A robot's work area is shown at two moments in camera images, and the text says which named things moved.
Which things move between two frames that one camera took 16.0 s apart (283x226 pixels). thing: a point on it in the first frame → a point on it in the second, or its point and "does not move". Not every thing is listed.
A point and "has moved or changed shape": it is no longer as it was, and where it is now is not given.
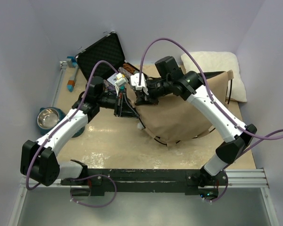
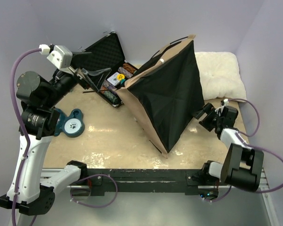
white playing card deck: [112, 78] does not move
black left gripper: [122, 108] → [97, 80]
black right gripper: [144, 99] → [206, 108]
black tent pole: [157, 136] has moved or changed shape
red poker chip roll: [129, 68] does not move
